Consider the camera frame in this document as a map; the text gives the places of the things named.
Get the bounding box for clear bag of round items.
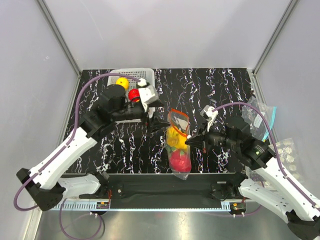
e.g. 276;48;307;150
276;138;305;184

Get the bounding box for clear bag with orange zipper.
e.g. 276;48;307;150
165;109;192;180

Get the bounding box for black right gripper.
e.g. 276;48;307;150
185;119;240;153

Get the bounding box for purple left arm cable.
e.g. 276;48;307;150
13;73;147;212

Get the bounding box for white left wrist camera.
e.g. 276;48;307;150
137;78;164;112

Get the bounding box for white plastic perforated basket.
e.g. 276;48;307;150
107;68;155;123

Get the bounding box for clear bag with blue zipper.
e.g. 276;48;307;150
241;96;278;141

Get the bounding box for black marble pattern mat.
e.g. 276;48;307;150
67;68;255;174

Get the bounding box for yellow orange fruit top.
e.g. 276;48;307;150
115;77;130;90

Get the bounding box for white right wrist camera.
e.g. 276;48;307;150
200;105;218;132

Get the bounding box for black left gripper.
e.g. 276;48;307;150
112;100;172;133

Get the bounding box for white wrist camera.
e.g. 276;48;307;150
137;78;164;112
200;105;218;132

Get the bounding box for yellow banana bunch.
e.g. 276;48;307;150
166;126;188;151

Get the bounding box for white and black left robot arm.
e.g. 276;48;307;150
16;84;170;211

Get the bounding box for purple floor cable loop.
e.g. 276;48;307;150
59;198;105;238

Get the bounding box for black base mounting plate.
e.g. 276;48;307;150
78;172;258;210

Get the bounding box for red apple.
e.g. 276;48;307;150
128;88;140;103

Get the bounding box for pink dragon fruit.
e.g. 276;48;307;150
169;149;192;173

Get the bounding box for white slotted cable duct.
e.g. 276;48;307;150
52;201;110;212

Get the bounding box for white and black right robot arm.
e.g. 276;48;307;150
185;117;320;240

